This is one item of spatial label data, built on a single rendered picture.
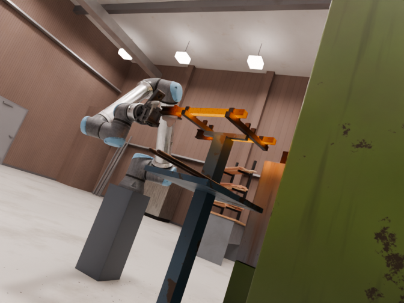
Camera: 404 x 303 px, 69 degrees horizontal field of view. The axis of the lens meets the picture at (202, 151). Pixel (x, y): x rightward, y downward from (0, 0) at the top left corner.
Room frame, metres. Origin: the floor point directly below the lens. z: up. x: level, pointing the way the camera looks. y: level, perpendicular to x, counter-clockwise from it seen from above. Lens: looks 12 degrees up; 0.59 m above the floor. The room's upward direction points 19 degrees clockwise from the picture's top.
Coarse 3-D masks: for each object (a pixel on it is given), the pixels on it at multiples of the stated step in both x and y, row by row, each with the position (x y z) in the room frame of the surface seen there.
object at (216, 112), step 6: (162, 108) 1.21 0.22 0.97; (168, 108) 1.19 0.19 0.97; (174, 108) 1.14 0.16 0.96; (180, 108) 1.13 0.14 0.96; (192, 108) 1.08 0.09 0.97; (198, 108) 1.06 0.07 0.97; (204, 108) 1.04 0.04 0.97; (210, 108) 1.02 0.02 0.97; (216, 108) 1.00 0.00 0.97; (222, 108) 0.99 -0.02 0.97; (162, 114) 1.22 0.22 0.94; (168, 114) 1.19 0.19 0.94; (174, 114) 1.17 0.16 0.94; (180, 114) 1.15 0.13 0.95; (192, 114) 1.10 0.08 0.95; (198, 114) 1.07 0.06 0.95; (204, 114) 1.05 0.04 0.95; (210, 114) 1.03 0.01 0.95; (216, 114) 1.01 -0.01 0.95; (222, 114) 0.99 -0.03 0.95; (234, 114) 0.95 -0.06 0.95; (240, 114) 0.93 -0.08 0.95; (246, 114) 0.94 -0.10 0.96
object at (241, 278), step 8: (240, 264) 1.25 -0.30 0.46; (232, 272) 1.27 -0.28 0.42; (240, 272) 1.25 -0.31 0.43; (248, 272) 1.23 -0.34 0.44; (232, 280) 1.26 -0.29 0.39; (240, 280) 1.24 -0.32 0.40; (248, 280) 1.22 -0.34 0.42; (232, 288) 1.26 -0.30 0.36; (240, 288) 1.24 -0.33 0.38; (248, 288) 1.22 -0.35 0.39; (224, 296) 1.27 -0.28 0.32; (232, 296) 1.25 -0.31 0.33; (240, 296) 1.23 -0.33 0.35
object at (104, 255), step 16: (112, 192) 2.08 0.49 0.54; (128, 192) 2.02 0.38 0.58; (112, 208) 2.06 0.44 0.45; (128, 208) 2.02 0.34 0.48; (144, 208) 2.18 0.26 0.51; (96, 224) 2.09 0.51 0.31; (112, 224) 2.03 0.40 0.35; (128, 224) 2.08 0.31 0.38; (96, 240) 2.07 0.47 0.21; (112, 240) 2.01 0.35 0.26; (128, 240) 2.14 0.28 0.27; (80, 256) 2.11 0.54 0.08; (96, 256) 2.05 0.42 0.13; (112, 256) 2.05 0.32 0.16; (96, 272) 2.02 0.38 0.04; (112, 272) 2.11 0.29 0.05
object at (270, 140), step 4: (200, 132) 1.38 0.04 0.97; (196, 136) 1.38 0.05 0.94; (200, 136) 1.37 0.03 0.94; (204, 136) 1.35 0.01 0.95; (264, 136) 1.13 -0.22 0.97; (232, 140) 1.26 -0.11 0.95; (236, 140) 1.24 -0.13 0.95; (248, 140) 1.18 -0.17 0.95; (264, 140) 1.12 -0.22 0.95; (268, 140) 1.11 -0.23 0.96; (272, 140) 1.10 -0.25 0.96; (276, 140) 1.12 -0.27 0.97; (272, 144) 1.12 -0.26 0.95
